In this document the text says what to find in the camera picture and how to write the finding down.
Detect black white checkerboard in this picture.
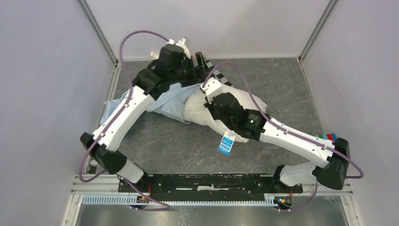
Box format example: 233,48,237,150
205,60,233,87

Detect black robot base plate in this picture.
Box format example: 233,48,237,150
135,173,303,201

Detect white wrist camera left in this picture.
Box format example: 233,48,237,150
167,37,192,59

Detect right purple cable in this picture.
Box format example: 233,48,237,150
201,61,365,213

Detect white slotted cable duct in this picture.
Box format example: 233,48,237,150
82,194,291,207

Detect red blue green blocks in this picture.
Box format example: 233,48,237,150
318,133,337,141

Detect aluminium rail frame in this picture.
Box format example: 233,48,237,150
71,174,120,194

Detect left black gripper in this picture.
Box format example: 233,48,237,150
169,52,215,88

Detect white pillow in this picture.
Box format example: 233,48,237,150
183,84,267,143

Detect blue white pillow label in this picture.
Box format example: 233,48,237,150
218,130,236,155

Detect light blue pillowcase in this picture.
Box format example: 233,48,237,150
100,83,199,124

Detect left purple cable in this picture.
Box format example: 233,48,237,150
78,30,172,212

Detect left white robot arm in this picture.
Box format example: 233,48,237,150
80,44,209,192

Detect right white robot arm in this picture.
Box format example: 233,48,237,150
204,93,350,192

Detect purple cable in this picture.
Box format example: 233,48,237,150
78,30,172,212
201,61,365,213

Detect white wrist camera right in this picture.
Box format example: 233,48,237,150
200,78,223,103

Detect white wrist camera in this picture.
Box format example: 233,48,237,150
167,37,192,59
200,78,223,103

